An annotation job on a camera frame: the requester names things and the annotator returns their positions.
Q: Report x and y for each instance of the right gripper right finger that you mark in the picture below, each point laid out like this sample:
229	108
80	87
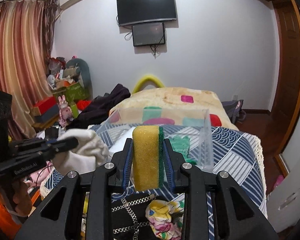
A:
235	215

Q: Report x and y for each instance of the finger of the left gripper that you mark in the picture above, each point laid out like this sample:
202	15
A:
58	146

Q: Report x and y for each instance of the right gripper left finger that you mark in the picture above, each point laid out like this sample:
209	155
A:
59	215

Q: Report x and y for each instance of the yellow-haired white doll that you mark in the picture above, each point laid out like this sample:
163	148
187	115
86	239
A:
90	153

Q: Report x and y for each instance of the black chain-pattern hat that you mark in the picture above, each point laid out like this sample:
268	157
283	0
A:
128	217

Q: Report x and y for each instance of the yellow green sponge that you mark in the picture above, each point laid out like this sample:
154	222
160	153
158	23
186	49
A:
148	164

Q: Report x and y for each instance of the floral colourful cloth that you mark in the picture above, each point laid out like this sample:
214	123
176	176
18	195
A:
166	218

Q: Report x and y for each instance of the green knitted cloth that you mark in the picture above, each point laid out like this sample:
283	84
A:
182	145

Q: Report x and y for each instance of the left hand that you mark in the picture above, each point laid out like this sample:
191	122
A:
21	198

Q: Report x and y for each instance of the pink rabbit plush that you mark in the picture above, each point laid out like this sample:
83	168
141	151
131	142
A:
65	112

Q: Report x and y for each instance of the red box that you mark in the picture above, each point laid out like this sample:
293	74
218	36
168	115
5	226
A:
43	106

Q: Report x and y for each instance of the white wardrobe with hearts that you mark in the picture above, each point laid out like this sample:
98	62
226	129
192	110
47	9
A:
283	205

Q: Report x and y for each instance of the dark clothes pile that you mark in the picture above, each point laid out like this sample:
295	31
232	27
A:
98	110

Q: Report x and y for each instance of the green cardboard box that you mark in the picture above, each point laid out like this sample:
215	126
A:
72	93

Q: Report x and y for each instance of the blue white patterned tablecloth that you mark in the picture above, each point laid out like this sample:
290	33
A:
239	154

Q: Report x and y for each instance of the grey green plush cushion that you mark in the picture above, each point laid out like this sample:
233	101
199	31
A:
81	74

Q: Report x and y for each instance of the clear plastic storage box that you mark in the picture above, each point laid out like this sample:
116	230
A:
195	124

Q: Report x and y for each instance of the beige colourful-squares blanket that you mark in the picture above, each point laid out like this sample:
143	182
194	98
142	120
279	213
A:
178	97

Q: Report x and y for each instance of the grey backpack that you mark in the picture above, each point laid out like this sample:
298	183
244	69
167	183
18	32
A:
234	110

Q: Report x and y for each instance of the yellow foam arch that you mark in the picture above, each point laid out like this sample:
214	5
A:
147	80

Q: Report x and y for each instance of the striped brown curtain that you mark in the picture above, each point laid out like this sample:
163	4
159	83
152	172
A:
22	62

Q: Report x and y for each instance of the brown wooden door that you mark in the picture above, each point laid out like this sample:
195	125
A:
285	111

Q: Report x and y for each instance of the small wall monitor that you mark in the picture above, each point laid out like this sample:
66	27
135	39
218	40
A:
148	34

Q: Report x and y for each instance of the large black wall television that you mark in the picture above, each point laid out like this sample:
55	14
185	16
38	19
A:
131	12

